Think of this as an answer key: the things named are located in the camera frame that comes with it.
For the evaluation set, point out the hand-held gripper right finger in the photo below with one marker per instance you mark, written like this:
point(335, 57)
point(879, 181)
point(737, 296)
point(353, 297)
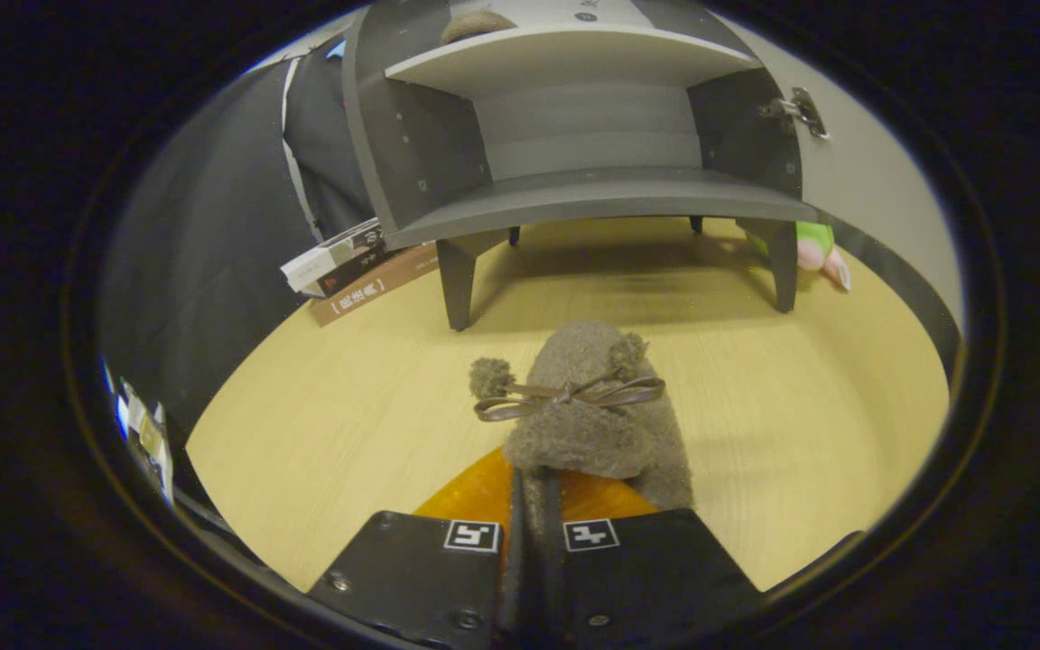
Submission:
point(655, 578)

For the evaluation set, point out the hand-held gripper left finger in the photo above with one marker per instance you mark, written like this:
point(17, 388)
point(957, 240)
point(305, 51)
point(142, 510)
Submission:
point(412, 578)

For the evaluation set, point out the brown fuzzy shoe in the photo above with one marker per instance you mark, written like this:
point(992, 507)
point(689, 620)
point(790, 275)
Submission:
point(574, 433)
point(477, 27)

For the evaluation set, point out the grey shoe cabinet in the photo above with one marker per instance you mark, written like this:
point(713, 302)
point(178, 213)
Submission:
point(574, 194)

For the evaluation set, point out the brown book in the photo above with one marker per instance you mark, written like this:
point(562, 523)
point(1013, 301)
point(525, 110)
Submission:
point(376, 287)

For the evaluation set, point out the pale clutter pile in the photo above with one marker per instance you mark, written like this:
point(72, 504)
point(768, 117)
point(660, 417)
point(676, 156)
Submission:
point(150, 442)

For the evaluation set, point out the black book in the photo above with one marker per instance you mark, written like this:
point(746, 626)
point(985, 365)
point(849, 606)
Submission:
point(357, 271)

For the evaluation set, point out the blue lit screen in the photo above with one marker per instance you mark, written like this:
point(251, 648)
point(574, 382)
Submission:
point(114, 388)

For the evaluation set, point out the green pink plush toy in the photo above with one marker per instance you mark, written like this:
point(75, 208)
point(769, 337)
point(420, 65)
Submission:
point(813, 244)

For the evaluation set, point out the black backdrop cloth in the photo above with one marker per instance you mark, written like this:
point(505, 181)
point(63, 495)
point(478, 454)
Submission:
point(213, 226)

